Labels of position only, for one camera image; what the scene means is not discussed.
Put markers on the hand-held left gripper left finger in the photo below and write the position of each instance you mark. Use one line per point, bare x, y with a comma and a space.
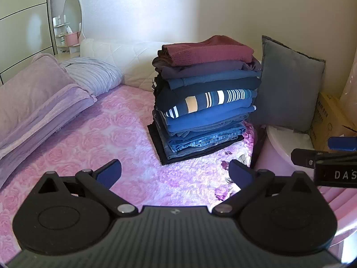
110, 173

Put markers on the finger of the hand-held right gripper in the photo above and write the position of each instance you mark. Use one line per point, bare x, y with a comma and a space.
306, 157
343, 143

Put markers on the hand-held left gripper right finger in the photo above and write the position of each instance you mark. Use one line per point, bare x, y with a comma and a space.
238, 174

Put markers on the reddish brown garment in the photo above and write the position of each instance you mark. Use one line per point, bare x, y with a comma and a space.
212, 51

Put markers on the stack of folded clothes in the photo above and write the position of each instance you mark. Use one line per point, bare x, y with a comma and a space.
200, 117

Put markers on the cardboard box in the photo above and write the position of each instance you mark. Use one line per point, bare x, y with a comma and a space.
326, 117

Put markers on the pink floral blanket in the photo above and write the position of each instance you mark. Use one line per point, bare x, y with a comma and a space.
97, 139

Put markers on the striped grey pillow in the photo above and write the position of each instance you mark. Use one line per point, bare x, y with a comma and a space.
94, 75

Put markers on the lilac folded blanket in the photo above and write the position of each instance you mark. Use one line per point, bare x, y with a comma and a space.
36, 103

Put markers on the white padded headboard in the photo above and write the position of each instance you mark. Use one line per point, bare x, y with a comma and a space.
131, 61

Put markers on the pink storage box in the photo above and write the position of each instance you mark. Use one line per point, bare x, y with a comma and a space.
70, 39

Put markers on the white vanity shelf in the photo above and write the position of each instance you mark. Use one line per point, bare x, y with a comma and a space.
60, 37

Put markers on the oval mirror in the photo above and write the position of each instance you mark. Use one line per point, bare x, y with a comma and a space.
73, 14

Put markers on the pale wardrobe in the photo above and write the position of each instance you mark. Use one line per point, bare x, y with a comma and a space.
22, 33

